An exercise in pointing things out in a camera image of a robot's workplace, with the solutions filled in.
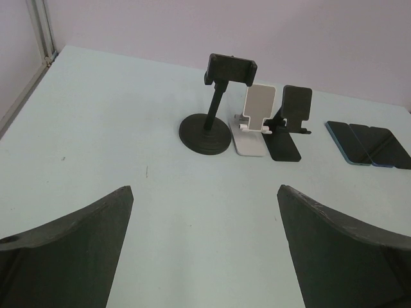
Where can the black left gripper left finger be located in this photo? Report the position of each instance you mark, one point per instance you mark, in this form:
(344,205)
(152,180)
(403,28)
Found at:
(70,261)

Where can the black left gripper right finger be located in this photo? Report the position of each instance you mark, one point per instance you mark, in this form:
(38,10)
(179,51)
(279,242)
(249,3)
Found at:
(341,261)

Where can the teal smartphone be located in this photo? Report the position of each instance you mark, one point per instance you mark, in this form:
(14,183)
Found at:
(348,144)

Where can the black phone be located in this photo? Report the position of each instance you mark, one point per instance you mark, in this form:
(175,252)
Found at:
(386,150)

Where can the blue smartphone dark screen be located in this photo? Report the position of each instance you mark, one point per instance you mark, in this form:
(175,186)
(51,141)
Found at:
(363,134)

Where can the white folding phone stand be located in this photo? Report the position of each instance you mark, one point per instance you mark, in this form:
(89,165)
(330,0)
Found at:
(248,127)

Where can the black round-base phone stand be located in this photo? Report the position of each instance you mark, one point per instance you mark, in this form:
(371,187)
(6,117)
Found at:
(205,133)

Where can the left aluminium corner post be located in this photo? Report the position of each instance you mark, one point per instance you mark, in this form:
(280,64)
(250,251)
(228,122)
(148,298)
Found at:
(27,52)

